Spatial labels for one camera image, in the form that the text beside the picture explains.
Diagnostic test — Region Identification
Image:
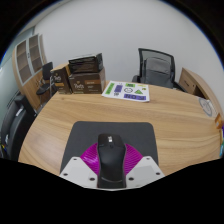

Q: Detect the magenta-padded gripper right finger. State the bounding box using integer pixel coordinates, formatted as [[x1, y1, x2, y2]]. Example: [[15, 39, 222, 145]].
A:
[[123, 143, 165, 190]]

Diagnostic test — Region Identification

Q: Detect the black cardboard box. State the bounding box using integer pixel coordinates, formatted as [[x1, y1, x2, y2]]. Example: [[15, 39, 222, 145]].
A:
[[67, 52, 104, 74]]

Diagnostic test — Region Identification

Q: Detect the grey mesh office chair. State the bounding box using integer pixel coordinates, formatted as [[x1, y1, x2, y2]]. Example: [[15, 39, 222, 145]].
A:
[[132, 47, 188, 93]]

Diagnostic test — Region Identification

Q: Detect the plain brown cardboard box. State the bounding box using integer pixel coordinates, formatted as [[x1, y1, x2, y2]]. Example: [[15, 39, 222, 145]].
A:
[[214, 113, 224, 129]]

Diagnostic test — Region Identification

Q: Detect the wooden shelf unit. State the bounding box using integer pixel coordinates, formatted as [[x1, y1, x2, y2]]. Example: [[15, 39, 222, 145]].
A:
[[12, 33, 51, 111]]

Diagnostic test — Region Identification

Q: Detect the black computer mouse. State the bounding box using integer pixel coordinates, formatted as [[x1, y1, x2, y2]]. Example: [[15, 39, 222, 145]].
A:
[[96, 133, 128, 190]]

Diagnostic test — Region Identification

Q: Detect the large dark brown box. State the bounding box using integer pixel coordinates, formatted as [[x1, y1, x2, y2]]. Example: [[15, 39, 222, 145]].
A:
[[68, 67, 107, 95]]

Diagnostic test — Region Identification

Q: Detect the green and purple sticker sheet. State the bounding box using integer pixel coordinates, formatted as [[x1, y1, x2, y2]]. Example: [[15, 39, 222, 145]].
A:
[[101, 80, 150, 103]]

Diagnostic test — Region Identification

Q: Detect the round grey printed disc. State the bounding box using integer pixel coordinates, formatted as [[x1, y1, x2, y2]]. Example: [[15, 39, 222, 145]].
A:
[[198, 97, 214, 118]]

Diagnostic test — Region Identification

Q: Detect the small dark brown box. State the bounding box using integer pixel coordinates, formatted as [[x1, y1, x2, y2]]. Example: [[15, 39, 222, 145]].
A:
[[49, 63, 73, 95]]

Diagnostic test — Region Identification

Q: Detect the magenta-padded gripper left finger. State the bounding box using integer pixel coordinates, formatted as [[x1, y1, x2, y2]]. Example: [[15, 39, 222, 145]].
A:
[[59, 143, 100, 189]]

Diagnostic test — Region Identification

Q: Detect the dark grey mouse pad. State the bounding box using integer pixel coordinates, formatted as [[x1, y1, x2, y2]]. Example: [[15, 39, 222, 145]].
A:
[[60, 120, 158, 174]]

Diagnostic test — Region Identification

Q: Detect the large black office chair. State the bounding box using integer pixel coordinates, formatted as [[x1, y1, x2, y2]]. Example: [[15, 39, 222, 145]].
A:
[[0, 94, 37, 161]]

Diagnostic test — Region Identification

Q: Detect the small black office chair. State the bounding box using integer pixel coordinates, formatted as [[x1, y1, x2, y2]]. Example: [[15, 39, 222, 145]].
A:
[[35, 61, 55, 96]]

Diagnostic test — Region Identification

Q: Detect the wooden side cabinet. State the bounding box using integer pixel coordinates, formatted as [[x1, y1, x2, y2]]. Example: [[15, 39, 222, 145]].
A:
[[178, 67, 219, 104]]

